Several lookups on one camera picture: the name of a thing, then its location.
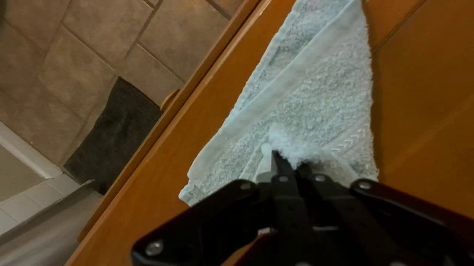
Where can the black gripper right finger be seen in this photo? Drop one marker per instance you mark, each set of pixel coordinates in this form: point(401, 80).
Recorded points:
point(376, 227)

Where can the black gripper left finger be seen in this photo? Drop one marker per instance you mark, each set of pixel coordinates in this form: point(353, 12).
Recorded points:
point(238, 227)

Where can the white terry cloth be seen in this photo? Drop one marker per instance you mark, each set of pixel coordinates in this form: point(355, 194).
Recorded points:
point(306, 98)

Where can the dark floor mat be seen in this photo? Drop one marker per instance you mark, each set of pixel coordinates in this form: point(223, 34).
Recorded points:
point(119, 138)

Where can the white baseboard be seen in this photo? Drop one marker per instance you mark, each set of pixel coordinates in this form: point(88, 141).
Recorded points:
point(30, 153)

